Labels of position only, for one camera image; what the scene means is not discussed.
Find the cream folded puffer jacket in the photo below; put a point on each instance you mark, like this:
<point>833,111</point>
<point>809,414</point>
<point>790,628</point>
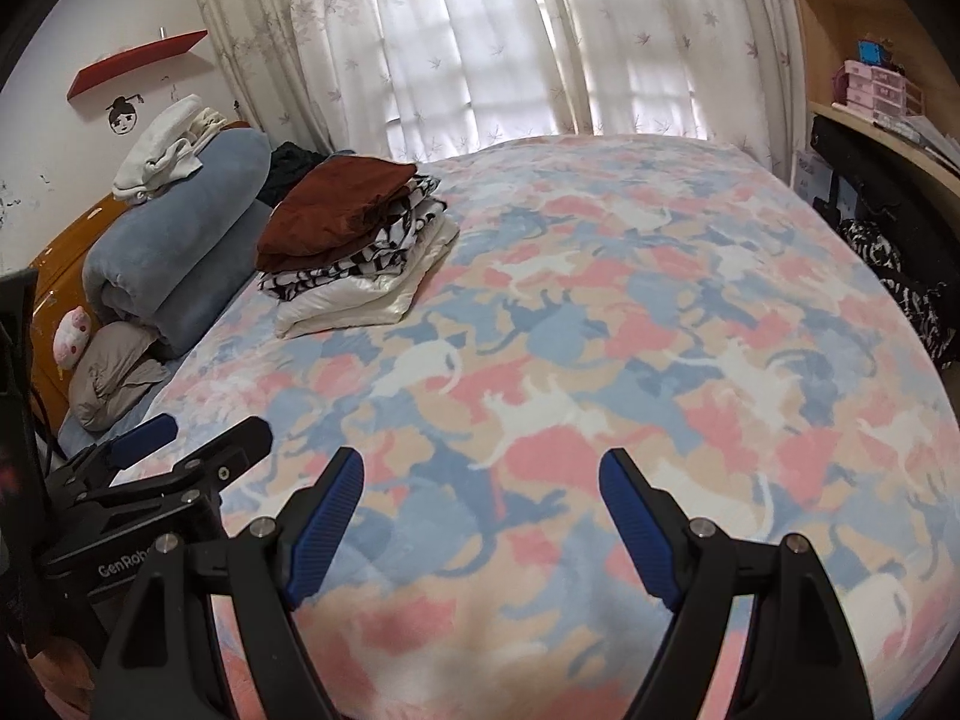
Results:
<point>352,304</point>

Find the red wall shelf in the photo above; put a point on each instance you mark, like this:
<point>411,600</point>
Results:
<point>135,64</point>

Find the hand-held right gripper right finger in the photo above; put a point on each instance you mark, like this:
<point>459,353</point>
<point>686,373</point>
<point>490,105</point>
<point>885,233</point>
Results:
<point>645,532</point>

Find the white cardboard box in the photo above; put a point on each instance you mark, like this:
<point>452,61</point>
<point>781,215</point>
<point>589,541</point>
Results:
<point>810,176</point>

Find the white bundled clothes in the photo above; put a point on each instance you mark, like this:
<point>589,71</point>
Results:
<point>161,146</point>

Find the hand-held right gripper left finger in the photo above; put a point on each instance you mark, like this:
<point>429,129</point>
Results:
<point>322,532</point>

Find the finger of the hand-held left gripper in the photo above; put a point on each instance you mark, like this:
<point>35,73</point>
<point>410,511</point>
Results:
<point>146,435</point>
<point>232,442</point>

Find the pink plush toy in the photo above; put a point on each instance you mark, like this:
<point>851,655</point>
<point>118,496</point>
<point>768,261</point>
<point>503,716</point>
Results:
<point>75,334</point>

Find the beige pillow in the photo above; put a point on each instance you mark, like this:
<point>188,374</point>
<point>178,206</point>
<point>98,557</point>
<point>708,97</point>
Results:
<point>112,375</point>

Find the white leaf-print curtain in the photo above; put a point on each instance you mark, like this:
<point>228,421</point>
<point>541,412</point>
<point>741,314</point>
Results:
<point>487,37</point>

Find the pink drawer boxes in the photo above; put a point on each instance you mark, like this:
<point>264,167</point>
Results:
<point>874,86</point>

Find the wooden shelf unit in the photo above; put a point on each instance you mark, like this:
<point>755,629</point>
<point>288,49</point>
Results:
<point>817,37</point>

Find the denim jacket with brown sleeves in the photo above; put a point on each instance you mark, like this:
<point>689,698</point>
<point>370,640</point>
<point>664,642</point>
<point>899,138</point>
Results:
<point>337,202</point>

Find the black bag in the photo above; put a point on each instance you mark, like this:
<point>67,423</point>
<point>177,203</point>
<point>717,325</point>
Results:
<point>885,172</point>

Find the blue-grey rolled blanket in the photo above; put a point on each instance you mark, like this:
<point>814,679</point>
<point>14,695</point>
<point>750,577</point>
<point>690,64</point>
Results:
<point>180,240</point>

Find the black and white printed garment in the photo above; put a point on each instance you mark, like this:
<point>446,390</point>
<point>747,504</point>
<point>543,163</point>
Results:
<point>397,240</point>

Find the pile of papers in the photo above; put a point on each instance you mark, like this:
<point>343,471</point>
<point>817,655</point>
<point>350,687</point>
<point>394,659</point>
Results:
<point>930,139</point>

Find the bed with cat-print sheet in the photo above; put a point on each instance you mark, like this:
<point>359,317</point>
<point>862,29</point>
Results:
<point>600,315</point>

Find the black and white patterned cloth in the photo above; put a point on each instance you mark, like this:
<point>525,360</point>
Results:
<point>907,292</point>

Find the face wall sticker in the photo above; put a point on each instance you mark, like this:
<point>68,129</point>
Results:
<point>124,118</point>

